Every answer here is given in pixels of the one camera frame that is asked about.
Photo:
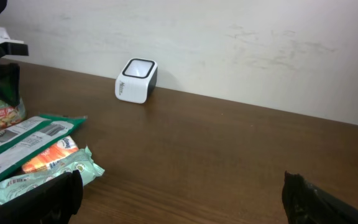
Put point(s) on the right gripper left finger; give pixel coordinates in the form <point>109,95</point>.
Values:
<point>52,202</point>

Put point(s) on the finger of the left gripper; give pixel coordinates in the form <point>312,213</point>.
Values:
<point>9,84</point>

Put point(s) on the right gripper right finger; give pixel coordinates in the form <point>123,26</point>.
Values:
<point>305,203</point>

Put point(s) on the mint green snack packet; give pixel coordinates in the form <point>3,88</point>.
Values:
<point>80,160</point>

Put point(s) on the orange tissue packet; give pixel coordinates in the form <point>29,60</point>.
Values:
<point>51,156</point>

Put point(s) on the green white wipes pack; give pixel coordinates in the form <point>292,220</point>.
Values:
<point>22,142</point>

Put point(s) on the white barcode scanner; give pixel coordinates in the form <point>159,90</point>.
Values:
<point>137,80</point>

